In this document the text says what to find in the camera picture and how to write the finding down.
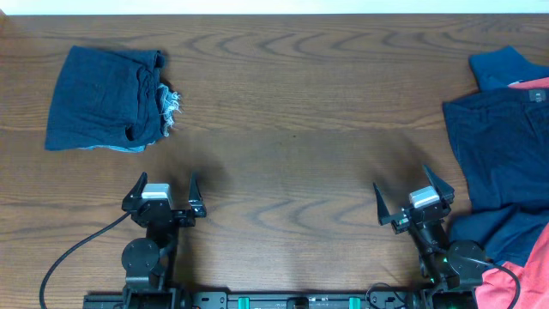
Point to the blue shirt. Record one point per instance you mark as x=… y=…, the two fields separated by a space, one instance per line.
x=507 y=68

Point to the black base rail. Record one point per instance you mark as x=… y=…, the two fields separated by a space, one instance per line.
x=222 y=300

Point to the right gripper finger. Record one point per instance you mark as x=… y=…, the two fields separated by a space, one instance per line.
x=382 y=210
x=445 y=191

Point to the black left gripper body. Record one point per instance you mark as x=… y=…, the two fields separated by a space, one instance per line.
x=185 y=221

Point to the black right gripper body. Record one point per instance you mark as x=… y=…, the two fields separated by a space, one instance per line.
x=401 y=221

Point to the folded frayed denim shorts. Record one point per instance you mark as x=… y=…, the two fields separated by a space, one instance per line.
x=110 y=99

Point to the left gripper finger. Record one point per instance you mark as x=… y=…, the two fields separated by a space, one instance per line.
x=136 y=192
x=194 y=191

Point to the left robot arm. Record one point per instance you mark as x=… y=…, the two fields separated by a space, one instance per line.
x=149 y=262

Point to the navy blue shorts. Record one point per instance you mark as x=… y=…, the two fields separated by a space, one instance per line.
x=500 y=140

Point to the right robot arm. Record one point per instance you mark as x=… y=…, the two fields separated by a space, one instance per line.
x=454 y=268

